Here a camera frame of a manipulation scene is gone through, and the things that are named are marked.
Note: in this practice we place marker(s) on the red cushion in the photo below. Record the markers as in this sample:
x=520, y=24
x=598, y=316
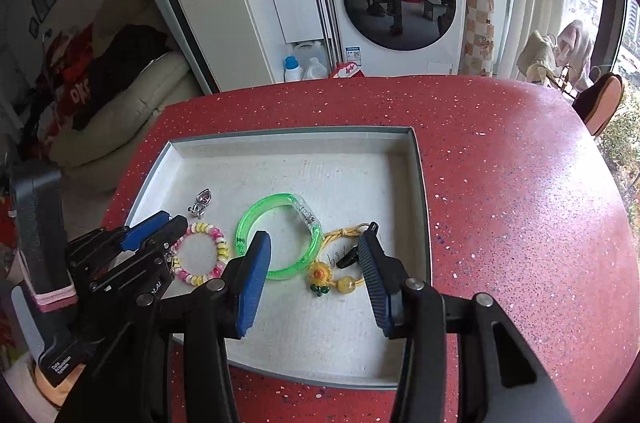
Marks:
x=75, y=83

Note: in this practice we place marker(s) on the white plastic bottle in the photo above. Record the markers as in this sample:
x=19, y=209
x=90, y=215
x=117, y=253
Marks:
x=316, y=70

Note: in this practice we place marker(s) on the white bottle blue cap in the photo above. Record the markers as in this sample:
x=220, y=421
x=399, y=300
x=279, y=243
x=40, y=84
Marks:
x=291, y=70

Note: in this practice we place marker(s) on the green translucent bangle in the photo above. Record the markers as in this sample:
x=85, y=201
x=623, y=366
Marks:
x=250, y=215

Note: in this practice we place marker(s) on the white hanging garment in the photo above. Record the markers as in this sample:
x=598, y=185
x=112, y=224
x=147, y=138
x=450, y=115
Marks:
x=577, y=48

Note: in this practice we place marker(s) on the black hair claw clip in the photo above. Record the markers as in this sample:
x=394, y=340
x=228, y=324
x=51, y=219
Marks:
x=352, y=255

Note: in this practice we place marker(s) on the small picture frame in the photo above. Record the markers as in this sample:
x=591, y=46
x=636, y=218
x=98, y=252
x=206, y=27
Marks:
x=34, y=27

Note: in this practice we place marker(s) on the cream hanging garment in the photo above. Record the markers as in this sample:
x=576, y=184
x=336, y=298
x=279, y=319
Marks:
x=535, y=58

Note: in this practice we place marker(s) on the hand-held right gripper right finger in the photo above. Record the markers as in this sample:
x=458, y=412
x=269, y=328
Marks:
x=377, y=283

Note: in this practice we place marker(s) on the orange chair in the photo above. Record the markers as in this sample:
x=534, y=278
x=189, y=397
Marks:
x=602, y=103

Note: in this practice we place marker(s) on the clear plastic jug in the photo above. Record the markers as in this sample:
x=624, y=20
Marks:
x=307, y=50

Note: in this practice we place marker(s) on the cream sofa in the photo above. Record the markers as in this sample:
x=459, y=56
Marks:
x=125, y=128

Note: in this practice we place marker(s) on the pile of colourful clothes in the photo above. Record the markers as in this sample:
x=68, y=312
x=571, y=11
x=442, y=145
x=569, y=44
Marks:
x=47, y=128

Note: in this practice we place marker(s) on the checkered cloth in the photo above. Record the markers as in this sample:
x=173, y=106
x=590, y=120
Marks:
x=480, y=13

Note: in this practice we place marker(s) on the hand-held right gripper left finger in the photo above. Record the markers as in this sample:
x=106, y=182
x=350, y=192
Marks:
x=252, y=288

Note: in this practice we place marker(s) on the grey cardboard tray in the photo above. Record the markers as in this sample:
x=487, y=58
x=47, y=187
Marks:
x=325, y=163

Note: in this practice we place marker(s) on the black clothing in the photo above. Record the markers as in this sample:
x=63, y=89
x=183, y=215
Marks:
x=125, y=58

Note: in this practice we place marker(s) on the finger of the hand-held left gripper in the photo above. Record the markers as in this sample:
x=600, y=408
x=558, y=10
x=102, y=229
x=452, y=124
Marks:
x=150, y=258
x=145, y=227

